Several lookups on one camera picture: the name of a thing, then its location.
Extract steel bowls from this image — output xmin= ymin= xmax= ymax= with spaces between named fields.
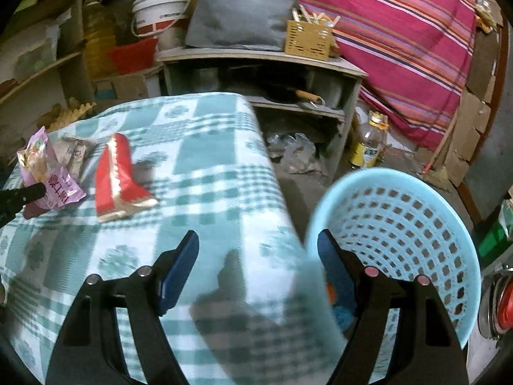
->
xmin=479 ymin=267 xmax=513 ymax=338

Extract grey cushion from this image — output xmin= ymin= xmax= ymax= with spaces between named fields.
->
xmin=185 ymin=0 xmax=298 ymax=52

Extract bundle of utensils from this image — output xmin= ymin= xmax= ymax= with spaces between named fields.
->
xmin=292 ymin=4 xmax=341 ymax=30

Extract green container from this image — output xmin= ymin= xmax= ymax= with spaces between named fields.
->
xmin=477 ymin=201 xmax=513 ymax=257

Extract large yellow oil jug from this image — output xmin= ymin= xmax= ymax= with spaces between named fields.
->
xmin=82 ymin=0 xmax=119 ymax=79

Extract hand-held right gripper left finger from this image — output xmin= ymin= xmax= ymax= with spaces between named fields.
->
xmin=46 ymin=230 xmax=200 ymax=385

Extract pink snack packet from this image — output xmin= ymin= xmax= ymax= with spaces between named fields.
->
xmin=17 ymin=126 xmax=87 ymax=219

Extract pink striped curtain cloth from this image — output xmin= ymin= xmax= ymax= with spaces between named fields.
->
xmin=188 ymin=0 xmax=477 ymax=149

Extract wooden shelf unit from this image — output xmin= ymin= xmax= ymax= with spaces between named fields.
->
xmin=0 ymin=0 xmax=87 ymax=129

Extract beige wrapper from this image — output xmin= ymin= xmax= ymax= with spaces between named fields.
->
xmin=52 ymin=135 xmax=97 ymax=181

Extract white plastic bucket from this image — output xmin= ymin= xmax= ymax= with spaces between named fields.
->
xmin=131 ymin=0 xmax=190 ymax=49

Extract red snack packet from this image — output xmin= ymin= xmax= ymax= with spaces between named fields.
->
xmin=95 ymin=133 xmax=158 ymax=224

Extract small oil bottle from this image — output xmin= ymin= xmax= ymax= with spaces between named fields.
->
xmin=350 ymin=111 xmax=389 ymax=169

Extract yellow utensil holder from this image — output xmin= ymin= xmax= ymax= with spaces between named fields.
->
xmin=285 ymin=19 xmax=335 ymax=62

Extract green checkered tablecloth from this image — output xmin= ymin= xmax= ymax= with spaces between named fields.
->
xmin=0 ymin=93 xmax=349 ymax=385

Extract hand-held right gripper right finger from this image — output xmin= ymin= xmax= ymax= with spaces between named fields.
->
xmin=317 ymin=228 xmax=469 ymax=385

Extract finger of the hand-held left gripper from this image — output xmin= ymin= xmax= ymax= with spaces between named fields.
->
xmin=0 ymin=183 xmax=46 ymax=229

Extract light blue plastic basket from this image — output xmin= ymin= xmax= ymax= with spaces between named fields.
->
xmin=305 ymin=167 xmax=482 ymax=349

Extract red plastic basin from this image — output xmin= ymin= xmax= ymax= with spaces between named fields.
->
xmin=106 ymin=38 xmax=158 ymax=75

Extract clear plastic bag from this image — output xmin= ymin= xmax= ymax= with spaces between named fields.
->
xmin=266 ymin=132 xmax=321 ymax=174

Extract low grey cabinet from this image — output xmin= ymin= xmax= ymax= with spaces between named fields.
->
xmin=156 ymin=46 xmax=368 ymax=177

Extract cardboard egg tray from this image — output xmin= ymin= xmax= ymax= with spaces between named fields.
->
xmin=56 ymin=98 xmax=97 ymax=124

